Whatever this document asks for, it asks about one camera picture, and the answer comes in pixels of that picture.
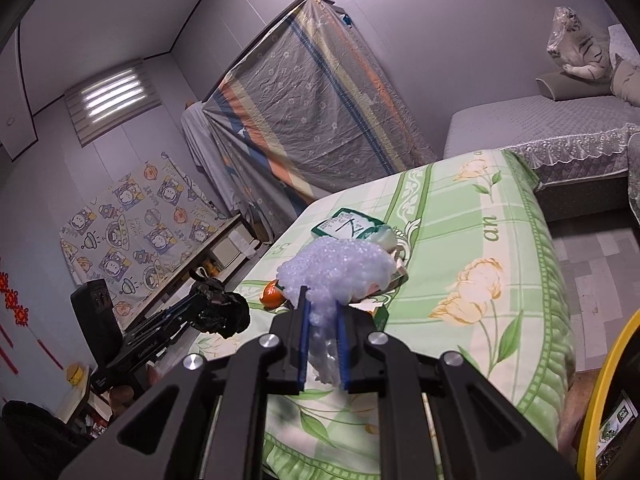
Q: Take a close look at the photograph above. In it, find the wooden shelf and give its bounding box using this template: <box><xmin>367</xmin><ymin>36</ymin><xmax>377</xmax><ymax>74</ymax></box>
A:
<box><xmin>122</xmin><ymin>214</ymin><xmax>274</xmax><ymax>335</ymax></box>

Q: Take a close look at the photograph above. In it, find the orange peel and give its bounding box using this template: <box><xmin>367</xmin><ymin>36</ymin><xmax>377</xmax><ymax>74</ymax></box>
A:
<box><xmin>259</xmin><ymin>280</ymin><xmax>290</xmax><ymax>309</ymax></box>

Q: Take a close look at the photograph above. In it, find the black plastic bag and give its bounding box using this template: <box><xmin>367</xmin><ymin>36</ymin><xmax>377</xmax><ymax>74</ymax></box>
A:
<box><xmin>192</xmin><ymin>290</ymin><xmax>251</xmax><ymax>339</ymax></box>

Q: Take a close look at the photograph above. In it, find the grey quilted sofa bed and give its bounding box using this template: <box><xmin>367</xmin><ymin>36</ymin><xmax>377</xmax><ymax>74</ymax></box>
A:
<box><xmin>442</xmin><ymin>91</ymin><xmax>640</xmax><ymax>222</ymax></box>

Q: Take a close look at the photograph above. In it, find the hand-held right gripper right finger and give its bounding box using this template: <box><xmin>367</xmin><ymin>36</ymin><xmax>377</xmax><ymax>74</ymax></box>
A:
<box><xmin>335</xmin><ymin>302</ymin><xmax>581</xmax><ymax>480</ymax></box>

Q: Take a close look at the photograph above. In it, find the grey lace furniture cover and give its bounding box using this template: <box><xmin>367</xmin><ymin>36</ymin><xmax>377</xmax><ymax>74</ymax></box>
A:
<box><xmin>625</xmin><ymin>132</ymin><xmax>640</xmax><ymax>222</ymax></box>

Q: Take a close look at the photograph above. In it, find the green white snack packet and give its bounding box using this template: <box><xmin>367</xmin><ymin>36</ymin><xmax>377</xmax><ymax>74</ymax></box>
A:
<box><xmin>310</xmin><ymin>208</ymin><xmax>385</xmax><ymax>242</ymax></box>

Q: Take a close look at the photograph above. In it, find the person's left forearm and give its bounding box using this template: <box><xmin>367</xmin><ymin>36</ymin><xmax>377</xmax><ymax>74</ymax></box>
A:
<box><xmin>0</xmin><ymin>400</ymin><xmax>96</xmax><ymax>480</ymax></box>

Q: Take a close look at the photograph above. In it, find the yellow rimmed bin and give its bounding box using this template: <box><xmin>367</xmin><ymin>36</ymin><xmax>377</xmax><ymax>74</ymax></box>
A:
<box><xmin>576</xmin><ymin>307</ymin><xmax>640</xmax><ymax>480</ymax></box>

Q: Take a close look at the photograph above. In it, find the clear bubble wrap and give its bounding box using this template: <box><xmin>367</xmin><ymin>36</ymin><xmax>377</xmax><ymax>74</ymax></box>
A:
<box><xmin>276</xmin><ymin>237</ymin><xmax>396</xmax><ymax>386</ymax></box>

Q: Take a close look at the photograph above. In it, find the olive bolster cushion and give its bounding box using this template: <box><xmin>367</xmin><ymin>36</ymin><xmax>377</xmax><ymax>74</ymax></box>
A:
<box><xmin>536</xmin><ymin>71</ymin><xmax>614</xmax><ymax>102</ymax></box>

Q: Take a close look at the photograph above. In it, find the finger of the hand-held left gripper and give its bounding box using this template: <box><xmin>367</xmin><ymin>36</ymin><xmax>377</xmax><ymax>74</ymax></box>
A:
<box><xmin>122</xmin><ymin>310</ymin><xmax>206</xmax><ymax>353</ymax></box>
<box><xmin>142</xmin><ymin>280</ymin><xmax>223</xmax><ymax>326</ymax></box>

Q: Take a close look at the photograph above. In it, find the white green plastic wrapper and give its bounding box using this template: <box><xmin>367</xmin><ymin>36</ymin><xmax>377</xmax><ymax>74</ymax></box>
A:
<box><xmin>371</xmin><ymin>224</ymin><xmax>403</xmax><ymax>257</ymax></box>

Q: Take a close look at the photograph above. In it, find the red wall decoration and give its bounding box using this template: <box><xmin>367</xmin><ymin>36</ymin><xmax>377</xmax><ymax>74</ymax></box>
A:
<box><xmin>0</xmin><ymin>259</ymin><xmax>32</xmax><ymax>377</ymax></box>

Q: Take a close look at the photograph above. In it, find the green floral blanket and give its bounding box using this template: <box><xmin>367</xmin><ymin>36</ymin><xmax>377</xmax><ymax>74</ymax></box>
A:
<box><xmin>192</xmin><ymin>149</ymin><xmax>577</xmax><ymax>480</ymax></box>

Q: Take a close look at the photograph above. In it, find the small white table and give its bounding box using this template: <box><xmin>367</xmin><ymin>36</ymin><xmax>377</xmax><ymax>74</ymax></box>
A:
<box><xmin>54</xmin><ymin>366</ymin><xmax>112</xmax><ymax>436</ymax></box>

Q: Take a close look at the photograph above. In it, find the window blind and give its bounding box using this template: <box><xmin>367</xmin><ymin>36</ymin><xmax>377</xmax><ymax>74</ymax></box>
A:
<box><xmin>64</xmin><ymin>58</ymin><xmax>164</xmax><ymax>149</ymax></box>

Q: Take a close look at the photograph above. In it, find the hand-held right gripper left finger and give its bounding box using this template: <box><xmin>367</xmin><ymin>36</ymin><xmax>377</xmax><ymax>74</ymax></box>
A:
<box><xmin>57</xmin><ymin>285</ymin><xmax>311</xmax><ymax>480</ymax></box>

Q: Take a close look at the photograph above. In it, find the striped plastic sheet cover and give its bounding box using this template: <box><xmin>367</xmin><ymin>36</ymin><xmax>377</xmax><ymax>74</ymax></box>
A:
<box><xmin>202</xmin><ymin>0</ymin><xmax>442</xmax><ymax>207</ymax></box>

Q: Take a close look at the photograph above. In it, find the grey cloth cover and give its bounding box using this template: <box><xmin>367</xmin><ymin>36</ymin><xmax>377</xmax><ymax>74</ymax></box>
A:
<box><xmin>181</xmin><ymin>101</ymin><xmax>238</xmax><ymax>213</ymax></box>

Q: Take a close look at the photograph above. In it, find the white quilted pillow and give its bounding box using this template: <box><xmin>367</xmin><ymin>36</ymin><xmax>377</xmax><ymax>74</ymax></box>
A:
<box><xmin>607</xmin><ymin>24</ymin><xmax>640</xmax><ymax>68</ymax></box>

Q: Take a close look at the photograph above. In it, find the grey green pillow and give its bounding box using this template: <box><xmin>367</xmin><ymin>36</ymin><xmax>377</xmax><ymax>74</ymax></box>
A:
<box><xmin>610</xmin><ymin>55</ymin><xmax>640</xmax><ymax>107</ymax></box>

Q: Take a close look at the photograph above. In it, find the green printed packet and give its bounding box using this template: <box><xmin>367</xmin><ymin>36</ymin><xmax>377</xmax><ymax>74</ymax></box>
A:
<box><xmin>597</xmin><ymin>392</ymin><xmax>638</xmax><ymax>458</ymax></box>

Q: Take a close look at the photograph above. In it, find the tiger plush in plastic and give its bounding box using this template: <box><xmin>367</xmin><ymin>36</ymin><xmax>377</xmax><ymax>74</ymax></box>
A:
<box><xmin>546</xmin><ymin>6</ymin><xmax>614</xmax><ymax>82</ymax></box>

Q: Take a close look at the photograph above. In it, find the cartoon printed cloth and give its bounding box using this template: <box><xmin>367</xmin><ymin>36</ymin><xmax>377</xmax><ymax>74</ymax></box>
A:
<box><xmin>59</xmin><ymin>152</ymin><xmax>227</xmax><ymax>319</ymax></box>

